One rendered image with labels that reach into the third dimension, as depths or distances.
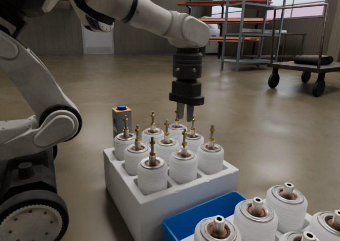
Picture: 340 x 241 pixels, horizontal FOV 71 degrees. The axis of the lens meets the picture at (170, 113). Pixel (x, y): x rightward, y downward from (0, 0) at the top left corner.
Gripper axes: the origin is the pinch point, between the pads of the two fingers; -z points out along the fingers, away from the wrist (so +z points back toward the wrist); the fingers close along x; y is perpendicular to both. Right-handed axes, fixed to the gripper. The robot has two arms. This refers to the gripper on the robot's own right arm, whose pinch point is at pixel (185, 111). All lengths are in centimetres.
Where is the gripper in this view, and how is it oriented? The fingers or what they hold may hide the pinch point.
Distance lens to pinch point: 76.0
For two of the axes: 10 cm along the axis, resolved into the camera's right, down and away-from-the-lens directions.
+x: -7.6, -2.1, 6.2
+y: -6.5, 2.2, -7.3
